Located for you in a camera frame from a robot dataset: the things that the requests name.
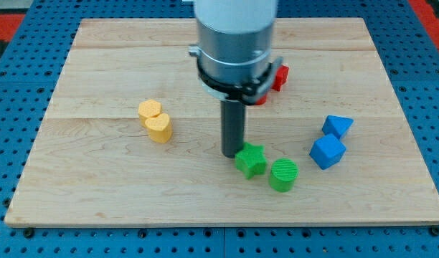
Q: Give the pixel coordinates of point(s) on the blue triangle block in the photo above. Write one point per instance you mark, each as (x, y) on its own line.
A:
(337, 125)

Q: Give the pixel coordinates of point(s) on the red block under arm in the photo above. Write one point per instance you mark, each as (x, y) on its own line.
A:
(262, 100)

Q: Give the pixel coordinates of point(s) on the red block right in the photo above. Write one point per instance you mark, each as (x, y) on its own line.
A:
(281, 77)

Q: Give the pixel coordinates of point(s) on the wooden board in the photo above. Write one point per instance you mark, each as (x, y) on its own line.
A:
(93, 164)

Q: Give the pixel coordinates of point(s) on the yellow pentagon block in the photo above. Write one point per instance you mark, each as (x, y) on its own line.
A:
(148, 109)

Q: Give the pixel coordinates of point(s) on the green cylinder block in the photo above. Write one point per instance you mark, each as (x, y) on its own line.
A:
(283, 174)

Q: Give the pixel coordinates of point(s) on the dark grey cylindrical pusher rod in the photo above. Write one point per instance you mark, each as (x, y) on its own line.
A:
(232, 127)

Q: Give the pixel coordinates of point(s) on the yellow heart block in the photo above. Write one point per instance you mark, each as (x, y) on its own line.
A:
(159, 128)

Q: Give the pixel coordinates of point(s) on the blue cube block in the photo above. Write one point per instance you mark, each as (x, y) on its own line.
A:
(327, 151)

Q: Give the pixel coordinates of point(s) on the green star block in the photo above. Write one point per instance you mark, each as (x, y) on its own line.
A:
(251, 160)

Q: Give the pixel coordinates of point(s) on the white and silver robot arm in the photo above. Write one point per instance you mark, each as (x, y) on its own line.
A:
(234, 48)

